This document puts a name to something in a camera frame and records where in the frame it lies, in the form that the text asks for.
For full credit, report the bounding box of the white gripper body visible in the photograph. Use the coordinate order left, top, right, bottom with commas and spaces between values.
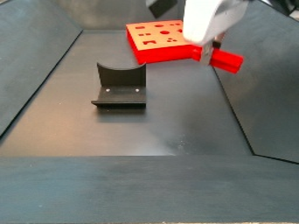
182, 0, 248, 46

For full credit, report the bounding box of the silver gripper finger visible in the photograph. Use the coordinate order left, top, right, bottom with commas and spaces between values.
200, 41, 214, 66
212, 32, 226, 48

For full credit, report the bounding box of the red star-profile bar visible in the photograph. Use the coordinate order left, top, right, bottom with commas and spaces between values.
191, 45, 246, 74

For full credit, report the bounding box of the black curved fixture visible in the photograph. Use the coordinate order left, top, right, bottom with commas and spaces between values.
91, 63, 146, 108

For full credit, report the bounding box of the red block with shaped holes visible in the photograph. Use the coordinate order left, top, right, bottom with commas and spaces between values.
126, 20, 202, 64

